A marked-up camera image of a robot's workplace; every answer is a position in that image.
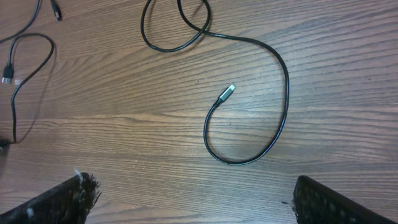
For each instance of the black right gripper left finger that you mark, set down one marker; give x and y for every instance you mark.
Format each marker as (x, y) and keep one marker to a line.
(69, 202)

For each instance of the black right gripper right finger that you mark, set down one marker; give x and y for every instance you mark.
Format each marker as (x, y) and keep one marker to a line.
(315, 203)

